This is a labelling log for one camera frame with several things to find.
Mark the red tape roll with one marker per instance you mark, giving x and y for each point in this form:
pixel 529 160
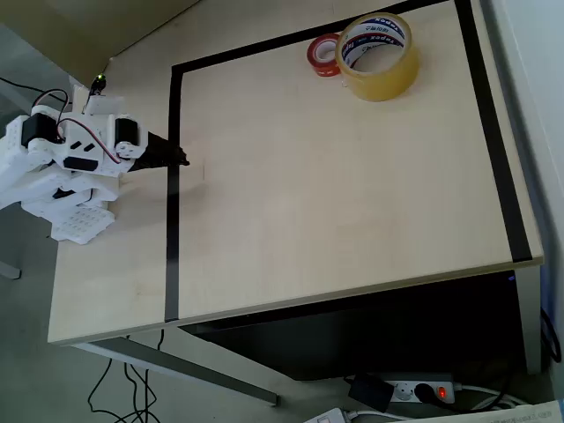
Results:
pixel 318 67

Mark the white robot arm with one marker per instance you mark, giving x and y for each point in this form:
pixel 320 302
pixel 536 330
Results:
pixel 17 176

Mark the thin black tape strip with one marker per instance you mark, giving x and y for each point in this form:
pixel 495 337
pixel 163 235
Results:
pixel 247 49

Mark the large yellow tape roll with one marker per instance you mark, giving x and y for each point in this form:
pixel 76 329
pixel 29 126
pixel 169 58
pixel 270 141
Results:
pixel 383 88

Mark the wide black tape strip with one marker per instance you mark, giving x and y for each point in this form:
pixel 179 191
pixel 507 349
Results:
pixel 498 154

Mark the control board with green LED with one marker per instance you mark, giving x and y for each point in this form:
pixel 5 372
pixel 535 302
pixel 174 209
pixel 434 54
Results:
pixel 98 84

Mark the long grey furniture foot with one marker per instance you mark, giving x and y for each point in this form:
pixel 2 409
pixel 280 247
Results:
pixel 11 98

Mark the short grey furniture foot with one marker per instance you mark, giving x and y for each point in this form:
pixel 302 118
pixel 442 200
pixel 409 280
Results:
pixel 9 269

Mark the grey slanted table leg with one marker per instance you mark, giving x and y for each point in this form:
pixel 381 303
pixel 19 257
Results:
pixel 185 365

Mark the black panel under table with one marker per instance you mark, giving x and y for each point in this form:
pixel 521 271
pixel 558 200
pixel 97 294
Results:
pixel 374 330

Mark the white flat device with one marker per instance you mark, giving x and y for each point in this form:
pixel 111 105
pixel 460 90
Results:
pixel 328 416

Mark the black power adapter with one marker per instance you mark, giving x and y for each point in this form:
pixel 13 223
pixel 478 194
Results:
pixel 369 393

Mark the white power strip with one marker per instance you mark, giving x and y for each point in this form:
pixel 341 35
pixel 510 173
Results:
pixel 405 392

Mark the black round plug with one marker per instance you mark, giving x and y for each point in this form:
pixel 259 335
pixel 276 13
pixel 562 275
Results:
pixel 424 393

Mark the grey upright table leg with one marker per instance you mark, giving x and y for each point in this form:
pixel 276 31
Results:
pixel 529 321

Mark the printed paper sheet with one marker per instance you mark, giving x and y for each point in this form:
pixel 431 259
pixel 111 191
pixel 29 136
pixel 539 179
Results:
pixel 506 414

